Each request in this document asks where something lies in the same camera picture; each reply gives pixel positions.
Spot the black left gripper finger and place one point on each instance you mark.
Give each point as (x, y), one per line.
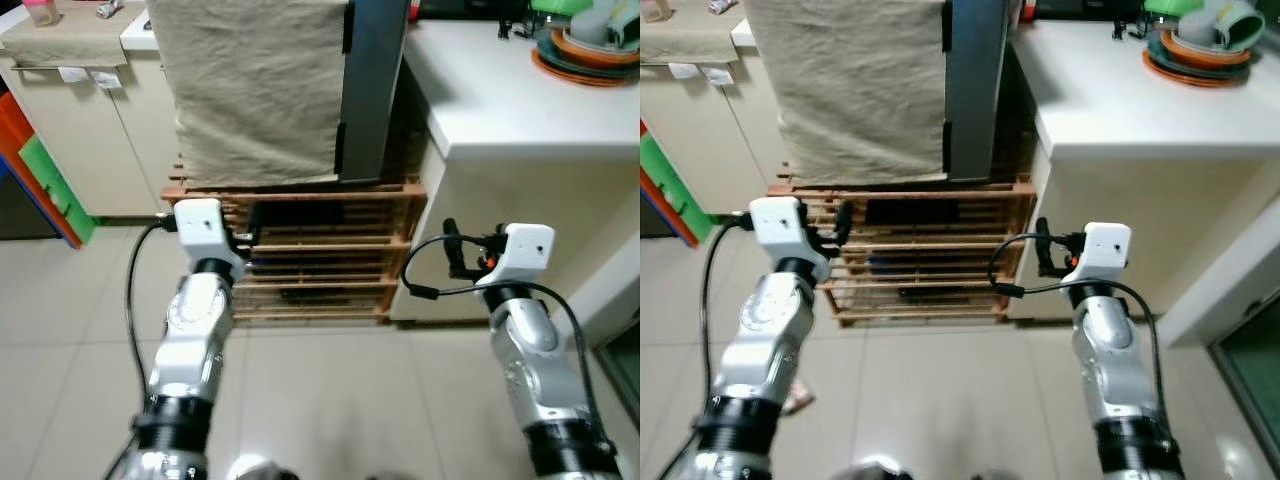
(845, 224)
(256, 225)

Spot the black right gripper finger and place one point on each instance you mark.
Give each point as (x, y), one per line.
(452, 238)
(1043, 236)

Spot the small clear labelled bottle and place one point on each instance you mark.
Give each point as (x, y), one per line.
(722, 6)
(110, 9)

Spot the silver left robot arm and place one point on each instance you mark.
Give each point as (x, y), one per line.
(190, 340)
(760, 350)

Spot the beige fridge cover cloth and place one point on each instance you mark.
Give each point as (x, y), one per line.
(250, 90)
(850, 90)

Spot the small grey fridge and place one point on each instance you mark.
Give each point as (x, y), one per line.
(375, 80)
(978, 80)

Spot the wooden slatted pallet rack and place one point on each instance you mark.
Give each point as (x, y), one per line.
(405, 200)
(1015, 200)

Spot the white counter cabinet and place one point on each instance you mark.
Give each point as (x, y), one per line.
(520, 110)
(1130, 110)

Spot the small red white wrapper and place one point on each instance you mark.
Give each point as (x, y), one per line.
(800, 400)

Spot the orange flat board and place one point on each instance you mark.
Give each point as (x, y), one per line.
(668, 215)
(12, 125)

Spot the green flat board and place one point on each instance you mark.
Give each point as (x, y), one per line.
(670, 180)
(50, 185)

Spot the dark glass door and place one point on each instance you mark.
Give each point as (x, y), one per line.
(625, 370)
(1250, 380)

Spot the white paper tag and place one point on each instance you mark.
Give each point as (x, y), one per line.
(73, 74)
(718, 76)
(104, 80)
(684, 71)

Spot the dark teal plate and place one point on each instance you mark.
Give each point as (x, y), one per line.
(1160, 55)
(550, 52)

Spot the tall dark steel refrigerator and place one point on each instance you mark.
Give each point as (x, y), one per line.
(15, 215)

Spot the orange bowl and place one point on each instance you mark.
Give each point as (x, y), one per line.
(1205, 58)
(600, 58)

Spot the black appliance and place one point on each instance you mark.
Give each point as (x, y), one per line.
(470, 8)
(1090, 8)

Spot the blue flat board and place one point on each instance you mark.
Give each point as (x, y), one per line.
(4, 166)

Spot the grey bowl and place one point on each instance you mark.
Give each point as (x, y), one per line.
(1198, 30)
(595, 28)

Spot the bright green plastic lid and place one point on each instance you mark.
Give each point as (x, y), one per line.
(560, 5)
(1175, 5)

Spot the pale green mug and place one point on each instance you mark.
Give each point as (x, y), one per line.
(628, 25)
(1240, 28)

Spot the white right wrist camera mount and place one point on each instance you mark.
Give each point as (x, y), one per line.
(525, 250)
(1105, 250)

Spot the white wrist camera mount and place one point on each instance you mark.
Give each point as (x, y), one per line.
(525, 250)
(205, 235)
(1105, 250)
(785, 235)

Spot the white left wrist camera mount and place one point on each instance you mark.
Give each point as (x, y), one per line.
(205, 235)
(785, 235)

